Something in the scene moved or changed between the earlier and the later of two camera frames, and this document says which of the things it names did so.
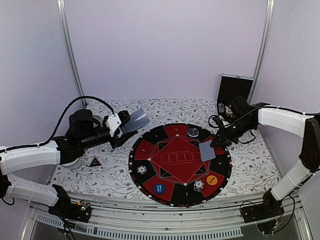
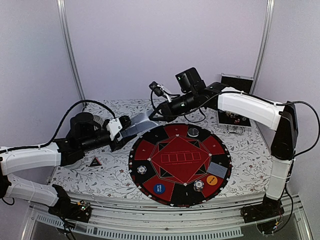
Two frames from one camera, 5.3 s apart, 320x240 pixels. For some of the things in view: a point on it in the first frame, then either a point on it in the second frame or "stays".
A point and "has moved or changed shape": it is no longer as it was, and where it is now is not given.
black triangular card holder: x=95 y=162 stays
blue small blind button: x=159 y=188 stays
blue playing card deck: x=138 y=119 has moved or changed shape
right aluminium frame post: x=260 y=61 stays
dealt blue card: x=207 y=152 to x=217 y=170
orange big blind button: x=212 y=180 stays
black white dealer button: x=193 y=132 stays
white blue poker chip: x=141 y=169 stays
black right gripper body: x=232 y=135 to x=172 y=113
